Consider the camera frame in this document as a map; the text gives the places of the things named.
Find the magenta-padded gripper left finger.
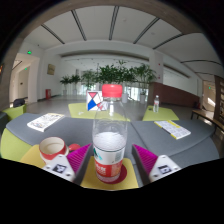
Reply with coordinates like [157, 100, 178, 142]
[42, 142, 94, 186]

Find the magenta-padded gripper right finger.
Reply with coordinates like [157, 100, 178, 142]
[131, 143, 183, 184]

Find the clear water bottle red cap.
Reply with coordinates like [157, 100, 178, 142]
[92, 83, 129, 184]

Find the small clear water bottle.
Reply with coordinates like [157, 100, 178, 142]
[152, 94, 161, 114]

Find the red and white cup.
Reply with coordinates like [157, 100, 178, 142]
[38, 136, 81, 165]

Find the flat round red coaster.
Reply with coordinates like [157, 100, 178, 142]
[94, 163, 128, 185]

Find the yellow and white booklet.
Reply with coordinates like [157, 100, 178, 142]
[153, 119, 192, 141]

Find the small green low table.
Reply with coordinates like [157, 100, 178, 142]
[142, 105, 180, 122]

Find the large green low table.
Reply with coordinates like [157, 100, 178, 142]
[67, 102, 131, 122]

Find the white printed magazine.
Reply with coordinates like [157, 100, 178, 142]
[26, 112, 66, 133]

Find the red blue white geometric sign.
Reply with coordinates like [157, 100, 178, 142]
[85, 90, 108, 112]

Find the wooden bench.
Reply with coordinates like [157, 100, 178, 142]
[190, 108, 224, 133]

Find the green seat block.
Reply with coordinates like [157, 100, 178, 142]
[2, 103, 28, 122]

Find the black bag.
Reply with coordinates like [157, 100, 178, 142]
[12, 97, 26, 108]

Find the dark grey chair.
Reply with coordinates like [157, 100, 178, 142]
[0, 111, 9, 133]

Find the group of potted green plants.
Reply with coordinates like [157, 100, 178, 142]
[59, 59, 158, 104]

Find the framed wall picture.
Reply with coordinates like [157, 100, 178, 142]
[46, 63, 56, 76]

